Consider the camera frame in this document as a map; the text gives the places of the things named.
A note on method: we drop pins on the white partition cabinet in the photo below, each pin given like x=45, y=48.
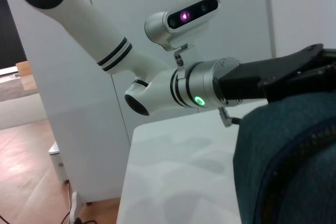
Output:
x=92, y=103

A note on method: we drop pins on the grey white desk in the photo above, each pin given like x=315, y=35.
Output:
x=15, y=111

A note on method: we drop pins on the white power strip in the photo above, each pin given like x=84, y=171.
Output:
x=76, y=205

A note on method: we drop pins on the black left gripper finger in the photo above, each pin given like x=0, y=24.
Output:
x=329, y=55

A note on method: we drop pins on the dark window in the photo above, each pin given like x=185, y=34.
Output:
x=10, y=37

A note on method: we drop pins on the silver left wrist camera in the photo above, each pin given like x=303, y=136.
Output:
x=157, y=28

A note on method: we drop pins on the dark teal fabric bag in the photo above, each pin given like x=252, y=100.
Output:
x=275, y=155

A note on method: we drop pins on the brown cardboard box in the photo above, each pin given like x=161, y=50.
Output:
x=26, y=74

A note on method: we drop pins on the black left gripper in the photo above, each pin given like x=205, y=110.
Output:
x=241, y=82

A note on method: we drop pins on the small white floor appliance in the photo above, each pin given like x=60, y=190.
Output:
x=61, y=166

